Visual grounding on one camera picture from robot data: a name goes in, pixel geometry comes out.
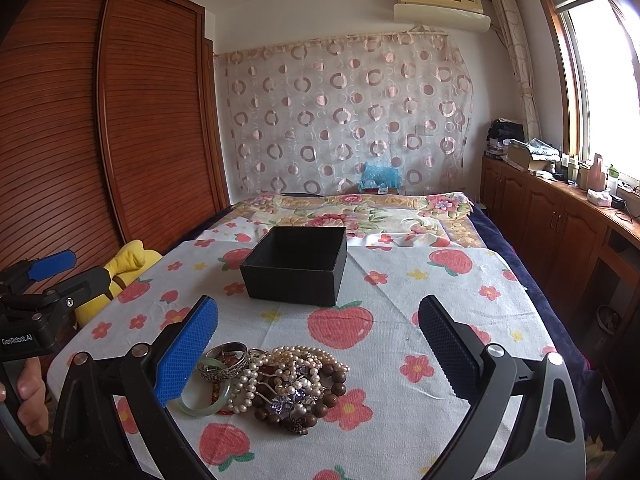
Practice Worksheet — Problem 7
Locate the dark bag on counter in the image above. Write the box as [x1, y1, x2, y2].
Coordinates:
[486, 118, 525, 153]

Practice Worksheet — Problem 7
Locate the pale green jade bangle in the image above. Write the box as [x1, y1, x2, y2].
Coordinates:
[175, 356, 232, 417]

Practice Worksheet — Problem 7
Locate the brown wooden wardrobe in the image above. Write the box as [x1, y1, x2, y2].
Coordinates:
[1, 0, 230, 269]

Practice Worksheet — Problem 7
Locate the yellow plush toy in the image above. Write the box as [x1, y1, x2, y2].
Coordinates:
[75, 240, 163, 328]

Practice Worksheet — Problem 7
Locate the window with wooden frame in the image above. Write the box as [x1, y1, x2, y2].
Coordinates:
[540, 0, 639, 181]

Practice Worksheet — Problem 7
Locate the blue plush toy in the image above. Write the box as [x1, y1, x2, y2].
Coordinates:
[358, 162, 402, 194]

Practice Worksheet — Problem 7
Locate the black square jewelry box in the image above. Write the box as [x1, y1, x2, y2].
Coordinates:
[240, 226, 347, 308]

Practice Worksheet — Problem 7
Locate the floral bed blanket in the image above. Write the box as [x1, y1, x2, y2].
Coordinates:
[210, 192, 484, 250]

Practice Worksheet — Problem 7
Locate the dark wooden bead bracelet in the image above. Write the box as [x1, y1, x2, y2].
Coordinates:
[252, 361, 350, 436]

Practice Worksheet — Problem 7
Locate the pink circle pattern curtain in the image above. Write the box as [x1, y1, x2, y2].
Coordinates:
[217, 30, 473, 196]

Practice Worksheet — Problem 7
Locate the pink bottle on counter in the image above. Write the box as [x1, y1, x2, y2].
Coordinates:
[587, 153, 606, 192]

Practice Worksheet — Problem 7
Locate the white air conditioner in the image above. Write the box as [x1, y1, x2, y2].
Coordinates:
[394, 0, 491, 32]

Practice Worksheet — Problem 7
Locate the silver carved bangle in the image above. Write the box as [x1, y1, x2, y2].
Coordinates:
[198, 342, 248, 382]

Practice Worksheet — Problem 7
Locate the white pearl necklace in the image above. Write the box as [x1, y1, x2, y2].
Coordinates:
[226, 343, 352, 416]

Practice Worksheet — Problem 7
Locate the cardboard box on counter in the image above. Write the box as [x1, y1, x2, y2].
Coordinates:
[506, 139, 561, 171]

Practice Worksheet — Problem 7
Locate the strawberry print white cloth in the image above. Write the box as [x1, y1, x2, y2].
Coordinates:
[47, 219, 558, 479]

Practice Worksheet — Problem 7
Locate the wooden side cabinet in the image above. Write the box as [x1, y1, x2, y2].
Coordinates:
[480, 157, 639, 365]

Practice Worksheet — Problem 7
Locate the side window curtain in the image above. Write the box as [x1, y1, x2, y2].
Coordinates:
[491, 0, 540, 141]

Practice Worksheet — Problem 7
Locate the person's left hand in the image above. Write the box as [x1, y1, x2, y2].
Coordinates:
[15, 356, 49, 436]

